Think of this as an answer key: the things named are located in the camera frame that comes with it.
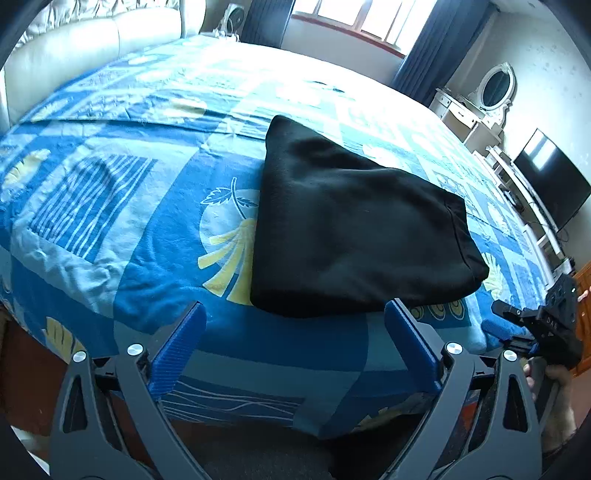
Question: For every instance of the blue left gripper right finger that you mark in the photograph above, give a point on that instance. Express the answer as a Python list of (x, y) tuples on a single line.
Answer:
[(417, 353)]

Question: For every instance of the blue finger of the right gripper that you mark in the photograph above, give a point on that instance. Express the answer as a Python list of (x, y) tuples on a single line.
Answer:
[(503, 335)]

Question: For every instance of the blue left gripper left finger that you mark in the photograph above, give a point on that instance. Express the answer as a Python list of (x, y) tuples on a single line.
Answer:
[(172, 347)]

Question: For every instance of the black pants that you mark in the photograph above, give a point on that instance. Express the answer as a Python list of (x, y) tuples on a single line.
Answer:
[(339, 234)]

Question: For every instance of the person right hand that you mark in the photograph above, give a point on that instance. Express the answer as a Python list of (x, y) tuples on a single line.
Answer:
[(560, 426)]

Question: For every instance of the white tv cabinet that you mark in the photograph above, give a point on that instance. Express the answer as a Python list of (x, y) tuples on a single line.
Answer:
[(538, 226)]

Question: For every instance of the black flat television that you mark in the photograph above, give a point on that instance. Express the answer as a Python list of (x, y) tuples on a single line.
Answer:
[(557, 182)]

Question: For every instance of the blue patterned bed sheet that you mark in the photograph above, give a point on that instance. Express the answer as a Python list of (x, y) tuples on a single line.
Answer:
[(132, 191)]

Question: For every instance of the white dressing table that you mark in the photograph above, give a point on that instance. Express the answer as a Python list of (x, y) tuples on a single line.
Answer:
[(475, 130)]

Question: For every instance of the oval vanity mirror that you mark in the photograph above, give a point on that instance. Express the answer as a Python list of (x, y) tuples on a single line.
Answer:
[(495, 92)]

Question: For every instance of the dark blue right curtain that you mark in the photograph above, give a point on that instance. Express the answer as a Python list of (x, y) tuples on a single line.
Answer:
[(450, 31)]

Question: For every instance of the dark blue curtain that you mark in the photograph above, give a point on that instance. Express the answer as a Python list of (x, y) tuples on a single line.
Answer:
[(450, 31), (266, 22)]

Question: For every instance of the bright window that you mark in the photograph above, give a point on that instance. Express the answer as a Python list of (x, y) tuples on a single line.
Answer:
[(393, 24)]

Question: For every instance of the cream tufted leather headboard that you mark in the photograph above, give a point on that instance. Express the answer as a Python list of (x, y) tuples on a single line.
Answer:
[(66, 39)]

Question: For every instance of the dark blue left curtain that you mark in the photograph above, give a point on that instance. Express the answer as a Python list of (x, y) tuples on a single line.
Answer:
[(266, 22)]

